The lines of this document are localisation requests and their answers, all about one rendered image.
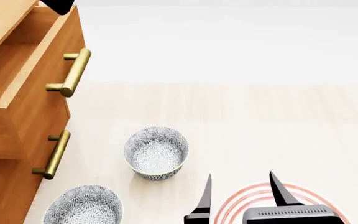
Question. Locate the closed wooden drawer front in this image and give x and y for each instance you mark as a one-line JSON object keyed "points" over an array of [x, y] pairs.
{"points": [[8, 191]]}

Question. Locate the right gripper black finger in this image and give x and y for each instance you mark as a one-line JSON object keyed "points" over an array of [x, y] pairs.
{"points": [[281, 193], [204, 203]]}

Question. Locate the white plate with pink rings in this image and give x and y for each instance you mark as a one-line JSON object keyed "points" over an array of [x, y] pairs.
{"points": [[250, 197]]}

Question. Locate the grey floral patterned bowl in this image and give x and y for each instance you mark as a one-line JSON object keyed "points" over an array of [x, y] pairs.
{"points": [[82, 207], [155, 155]]}

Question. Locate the wooden drawer with open box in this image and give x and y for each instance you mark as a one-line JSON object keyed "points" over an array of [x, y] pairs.
{"points": [[42, 70]]}

